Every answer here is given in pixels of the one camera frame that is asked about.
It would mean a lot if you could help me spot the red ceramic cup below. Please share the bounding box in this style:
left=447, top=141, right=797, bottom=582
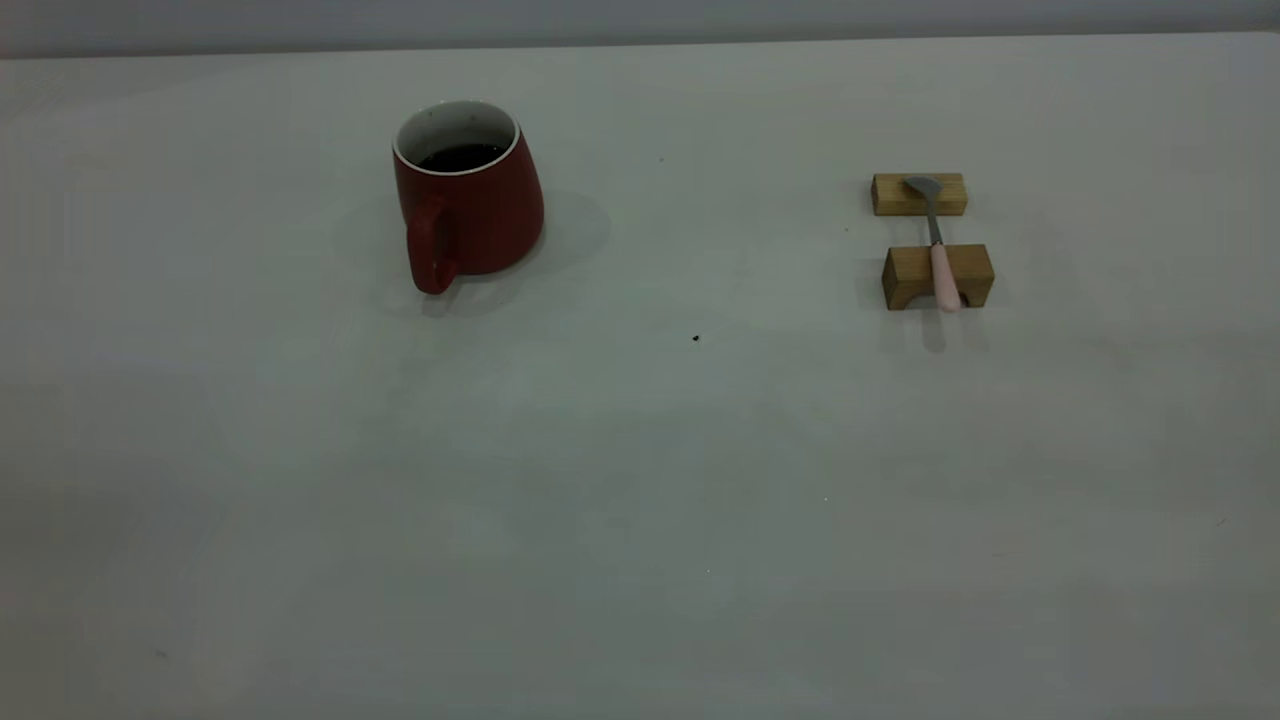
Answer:
left=391, top=98, right=547, bottom=296

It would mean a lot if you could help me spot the pink handled metal spoon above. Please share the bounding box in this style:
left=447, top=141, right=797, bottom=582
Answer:
left=903, top=176, right=962, bottom=314

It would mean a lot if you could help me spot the arched wooden block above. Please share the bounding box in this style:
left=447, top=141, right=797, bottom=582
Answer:
left=881, top=243, right=996, bottom=312

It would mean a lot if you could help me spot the flat rectangular wooden block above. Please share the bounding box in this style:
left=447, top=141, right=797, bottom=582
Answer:
left=871, top=172, right=969, bottom=218

